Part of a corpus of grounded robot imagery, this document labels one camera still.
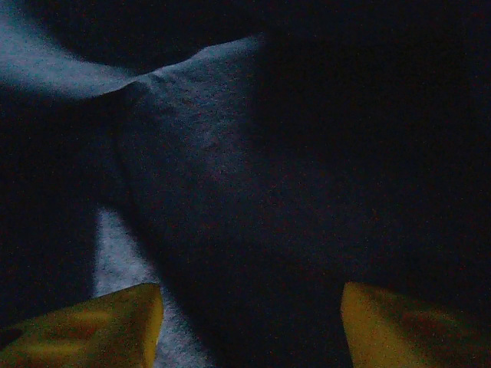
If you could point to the blue t-shirt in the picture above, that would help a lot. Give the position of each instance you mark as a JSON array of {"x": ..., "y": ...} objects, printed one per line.
[{"x": 199, "y": 153}]

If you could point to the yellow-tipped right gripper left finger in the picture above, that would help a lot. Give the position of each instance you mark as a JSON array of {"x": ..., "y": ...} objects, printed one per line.
[{"x": 84, "y": 329}]

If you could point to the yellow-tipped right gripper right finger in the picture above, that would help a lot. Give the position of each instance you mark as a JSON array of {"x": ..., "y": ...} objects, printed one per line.
[{"x": 403, "y": 333}]

